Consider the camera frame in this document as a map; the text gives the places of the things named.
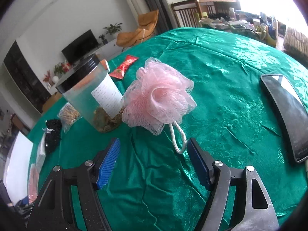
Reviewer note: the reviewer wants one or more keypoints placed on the clear bag of sticks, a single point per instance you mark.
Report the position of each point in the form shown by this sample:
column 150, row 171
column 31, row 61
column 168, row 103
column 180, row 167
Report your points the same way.
column 68, row 115

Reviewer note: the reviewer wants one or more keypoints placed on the orange book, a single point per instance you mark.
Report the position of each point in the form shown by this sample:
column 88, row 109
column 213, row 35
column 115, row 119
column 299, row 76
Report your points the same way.
column 105, row 64

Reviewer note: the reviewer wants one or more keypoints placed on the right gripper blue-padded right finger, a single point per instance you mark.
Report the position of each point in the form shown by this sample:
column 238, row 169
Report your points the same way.
column 252, row 208

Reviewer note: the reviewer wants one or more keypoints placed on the wooden dining chair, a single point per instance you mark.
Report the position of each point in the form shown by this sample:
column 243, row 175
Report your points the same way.
column 184, row 13

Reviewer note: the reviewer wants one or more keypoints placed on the pink face mask pack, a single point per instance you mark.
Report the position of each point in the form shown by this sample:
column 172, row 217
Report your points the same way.
column 33, row 183

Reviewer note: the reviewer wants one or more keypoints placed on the grey wipes pack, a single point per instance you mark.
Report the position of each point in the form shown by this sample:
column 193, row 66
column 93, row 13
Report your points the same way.
column 41, row 154

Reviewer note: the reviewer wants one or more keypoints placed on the pink mesh bath pouf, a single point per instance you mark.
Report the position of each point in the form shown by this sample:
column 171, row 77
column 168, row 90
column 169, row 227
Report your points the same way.
column 159, row 96

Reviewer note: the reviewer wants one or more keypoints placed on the dark wooden bookshelf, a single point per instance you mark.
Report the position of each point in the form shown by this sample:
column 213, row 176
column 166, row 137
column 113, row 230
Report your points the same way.
column 25, row 78

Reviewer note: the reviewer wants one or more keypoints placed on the cluttered wooden side table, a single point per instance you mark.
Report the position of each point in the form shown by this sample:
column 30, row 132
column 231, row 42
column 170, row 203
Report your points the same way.
column 286, row 29

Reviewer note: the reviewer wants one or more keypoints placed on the white storage box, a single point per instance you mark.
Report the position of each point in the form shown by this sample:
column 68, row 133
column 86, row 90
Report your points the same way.
column 17, row 167

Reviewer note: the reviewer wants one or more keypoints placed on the red snack packet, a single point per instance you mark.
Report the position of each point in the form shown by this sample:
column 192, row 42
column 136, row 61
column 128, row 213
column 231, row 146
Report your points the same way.
column 120, row 71

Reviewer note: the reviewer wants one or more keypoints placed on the small potted plant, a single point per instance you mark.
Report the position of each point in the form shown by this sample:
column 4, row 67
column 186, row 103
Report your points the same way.
column 103, row 39

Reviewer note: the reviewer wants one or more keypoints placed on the red flowers white vase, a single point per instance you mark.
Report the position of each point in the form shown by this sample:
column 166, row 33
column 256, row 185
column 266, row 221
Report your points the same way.
column 50, row 80

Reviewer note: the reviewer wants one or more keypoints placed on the black television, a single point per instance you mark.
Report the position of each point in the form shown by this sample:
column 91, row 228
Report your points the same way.
column 80, row 47

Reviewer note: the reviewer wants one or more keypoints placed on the clear jar black lid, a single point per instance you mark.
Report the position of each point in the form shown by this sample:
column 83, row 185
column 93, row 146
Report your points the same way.
column 92, row 92

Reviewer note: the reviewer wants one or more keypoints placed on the black smartphone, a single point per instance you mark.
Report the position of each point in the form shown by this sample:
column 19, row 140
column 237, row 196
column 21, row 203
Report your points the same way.
column 291, row 110

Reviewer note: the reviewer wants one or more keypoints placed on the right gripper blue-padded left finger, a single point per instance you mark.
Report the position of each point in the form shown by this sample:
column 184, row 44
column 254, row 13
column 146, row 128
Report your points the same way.
column 53, row 208

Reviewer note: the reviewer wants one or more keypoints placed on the orange lounge chair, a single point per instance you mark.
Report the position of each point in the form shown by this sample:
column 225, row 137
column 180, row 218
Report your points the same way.
column 146, row 27

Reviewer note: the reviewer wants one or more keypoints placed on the large green potted plant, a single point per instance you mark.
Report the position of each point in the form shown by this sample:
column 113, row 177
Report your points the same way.
column 114, row 29

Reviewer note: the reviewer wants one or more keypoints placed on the black crochet fabric item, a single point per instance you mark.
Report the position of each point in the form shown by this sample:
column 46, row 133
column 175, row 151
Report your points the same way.
column 52, row 135

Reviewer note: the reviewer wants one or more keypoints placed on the green plant red flowers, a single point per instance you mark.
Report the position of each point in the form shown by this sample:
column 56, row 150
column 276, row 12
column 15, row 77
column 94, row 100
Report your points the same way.
column 62, row 68

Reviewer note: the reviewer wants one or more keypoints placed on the grey curtain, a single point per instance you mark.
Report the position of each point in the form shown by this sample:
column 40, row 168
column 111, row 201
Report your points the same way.
column 166, row 20

